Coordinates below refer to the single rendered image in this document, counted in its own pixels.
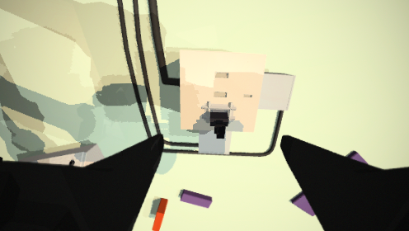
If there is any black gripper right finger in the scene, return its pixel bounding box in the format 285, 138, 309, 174
280, 134, 409, 231

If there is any orange rectangular block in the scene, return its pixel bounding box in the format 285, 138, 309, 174
153, 198, 168, 231

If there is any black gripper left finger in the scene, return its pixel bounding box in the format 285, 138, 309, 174
0, 134, 164, 231

